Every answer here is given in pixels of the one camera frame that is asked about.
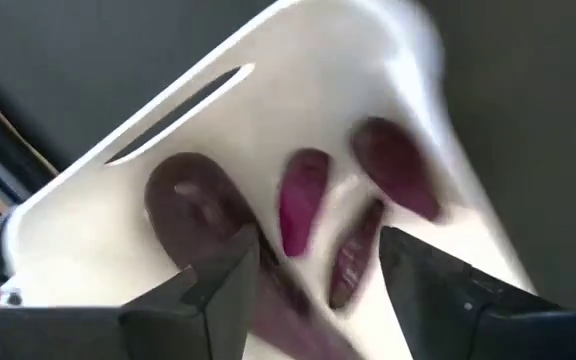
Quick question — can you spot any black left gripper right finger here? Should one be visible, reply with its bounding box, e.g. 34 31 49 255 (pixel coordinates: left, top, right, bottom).
378 225 576 360

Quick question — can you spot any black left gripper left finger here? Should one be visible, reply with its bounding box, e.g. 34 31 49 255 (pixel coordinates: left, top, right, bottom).
0 224 262 360

